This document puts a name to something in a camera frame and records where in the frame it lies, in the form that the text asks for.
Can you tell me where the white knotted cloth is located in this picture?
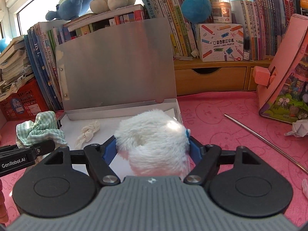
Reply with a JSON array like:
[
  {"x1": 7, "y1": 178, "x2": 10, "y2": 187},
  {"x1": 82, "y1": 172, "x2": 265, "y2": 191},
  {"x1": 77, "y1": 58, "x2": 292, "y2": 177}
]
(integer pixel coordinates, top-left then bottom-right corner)
[{"x1": 75, "y1": 121, "x2": 100, "y2": 150}]

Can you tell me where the white fluffy scrunchie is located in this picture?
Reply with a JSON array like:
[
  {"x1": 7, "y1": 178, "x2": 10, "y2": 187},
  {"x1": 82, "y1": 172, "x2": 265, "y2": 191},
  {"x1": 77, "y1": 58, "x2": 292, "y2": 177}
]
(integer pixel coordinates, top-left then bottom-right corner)
[{"x1": 114, "y1": 109, "x2": 191, "y2": 177}]

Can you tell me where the green checkered cloth bundle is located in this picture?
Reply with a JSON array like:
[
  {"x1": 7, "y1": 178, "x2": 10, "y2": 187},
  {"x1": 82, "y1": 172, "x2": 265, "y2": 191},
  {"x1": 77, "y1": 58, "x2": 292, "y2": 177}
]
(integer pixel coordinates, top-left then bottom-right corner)
[{"x1": 16, "y1": 111, "x2": 68, "y2": 148}]

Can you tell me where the pink tabletop mat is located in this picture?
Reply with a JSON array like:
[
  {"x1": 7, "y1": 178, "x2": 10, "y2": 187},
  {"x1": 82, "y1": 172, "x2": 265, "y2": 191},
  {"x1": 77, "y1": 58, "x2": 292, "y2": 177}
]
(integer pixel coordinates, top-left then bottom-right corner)
[{"x1": 1, "y1": 91, "x2": 307, "y2": 226}]

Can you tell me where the red plastic basket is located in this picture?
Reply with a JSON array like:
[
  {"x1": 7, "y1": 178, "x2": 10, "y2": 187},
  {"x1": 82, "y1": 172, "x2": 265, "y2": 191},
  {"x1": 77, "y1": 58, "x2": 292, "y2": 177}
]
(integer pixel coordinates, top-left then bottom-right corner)
[{"x1": 1, "y1": 78, "x2": 50, "y2": 121}]

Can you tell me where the thin metal rod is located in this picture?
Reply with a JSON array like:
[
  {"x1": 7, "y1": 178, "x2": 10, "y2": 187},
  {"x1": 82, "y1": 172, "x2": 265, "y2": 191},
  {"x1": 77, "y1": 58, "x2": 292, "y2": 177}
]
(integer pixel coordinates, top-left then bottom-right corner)
[{"x1": 224, "y1": 114, "x2": 308, "y2": 174}]

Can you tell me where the wooden drawer organizer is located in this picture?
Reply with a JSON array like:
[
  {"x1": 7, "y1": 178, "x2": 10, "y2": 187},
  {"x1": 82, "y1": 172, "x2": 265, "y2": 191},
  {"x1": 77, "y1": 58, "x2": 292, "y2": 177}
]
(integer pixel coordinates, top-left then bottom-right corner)
[{"x1": 174, "y1": 57, "x2": 272, "y2": 96}]

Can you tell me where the silver open storage box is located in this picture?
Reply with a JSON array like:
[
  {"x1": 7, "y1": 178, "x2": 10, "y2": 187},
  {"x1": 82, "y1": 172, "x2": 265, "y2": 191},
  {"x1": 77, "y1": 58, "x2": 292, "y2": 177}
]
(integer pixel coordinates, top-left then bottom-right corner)
[{"x1": 56, "y1": 18, "x2": 181, "y2": 150}]

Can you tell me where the stack of paper books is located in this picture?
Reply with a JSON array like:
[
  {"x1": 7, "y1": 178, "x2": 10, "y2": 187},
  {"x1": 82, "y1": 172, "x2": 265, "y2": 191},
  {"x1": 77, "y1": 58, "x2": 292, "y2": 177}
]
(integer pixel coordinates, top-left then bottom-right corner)
[{"x1": 1, "y1": 35, "x2": 34, "y2": 101}]

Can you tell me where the pink cardboard toy house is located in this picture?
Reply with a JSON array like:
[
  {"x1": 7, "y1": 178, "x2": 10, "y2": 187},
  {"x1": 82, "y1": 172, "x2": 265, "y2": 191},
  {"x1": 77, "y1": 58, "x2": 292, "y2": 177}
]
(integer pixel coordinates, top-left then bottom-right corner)
[{"x1": 253, "y1": 14, "x2": 307, "y2": 123}]

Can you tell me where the white label printer box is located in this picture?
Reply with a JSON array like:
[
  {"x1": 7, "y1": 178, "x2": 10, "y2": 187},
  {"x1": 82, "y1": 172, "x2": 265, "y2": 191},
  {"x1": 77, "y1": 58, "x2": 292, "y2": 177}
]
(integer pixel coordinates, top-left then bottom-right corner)
[{"x1": 196, "y1": 23, "x2": 244, "y2": 62}]

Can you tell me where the crumpled white paper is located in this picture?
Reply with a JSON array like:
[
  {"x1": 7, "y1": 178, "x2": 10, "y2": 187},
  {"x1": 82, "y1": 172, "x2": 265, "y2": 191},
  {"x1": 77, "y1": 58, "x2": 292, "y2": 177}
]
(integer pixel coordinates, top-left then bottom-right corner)
[{"x1": 285, "y1": 119, "x2": 308, "y2": 138}]

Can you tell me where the row of blue books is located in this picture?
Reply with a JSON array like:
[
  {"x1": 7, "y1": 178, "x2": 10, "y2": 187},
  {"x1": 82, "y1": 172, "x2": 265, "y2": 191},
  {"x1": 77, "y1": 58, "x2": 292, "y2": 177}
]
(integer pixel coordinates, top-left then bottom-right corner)
[{"x1": 25, "y1": 26, "x2": 63, "y2": 111}]

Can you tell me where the blue round plush ball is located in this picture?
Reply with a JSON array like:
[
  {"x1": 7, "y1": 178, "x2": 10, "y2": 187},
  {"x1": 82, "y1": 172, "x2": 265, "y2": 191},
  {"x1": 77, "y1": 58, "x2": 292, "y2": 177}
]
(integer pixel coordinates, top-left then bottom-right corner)
[{"x1": 181, "y1": 0, "x2": 212, "y2": 24}]

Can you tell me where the row of upright books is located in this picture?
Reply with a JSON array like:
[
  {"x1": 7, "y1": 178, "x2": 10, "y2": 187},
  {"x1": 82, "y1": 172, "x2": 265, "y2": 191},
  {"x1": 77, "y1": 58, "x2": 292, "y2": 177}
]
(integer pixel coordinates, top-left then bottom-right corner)
[{"x1": 230, "y1": 0, "x2": 300, "y2": 60}]

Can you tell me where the blue elephant plush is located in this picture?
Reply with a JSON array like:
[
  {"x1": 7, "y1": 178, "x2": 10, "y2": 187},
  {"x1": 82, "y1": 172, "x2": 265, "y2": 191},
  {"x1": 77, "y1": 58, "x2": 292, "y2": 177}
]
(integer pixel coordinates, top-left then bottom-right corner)
[{"x1": 45, "y1": 0, "x2": 93, "y2": 21}]

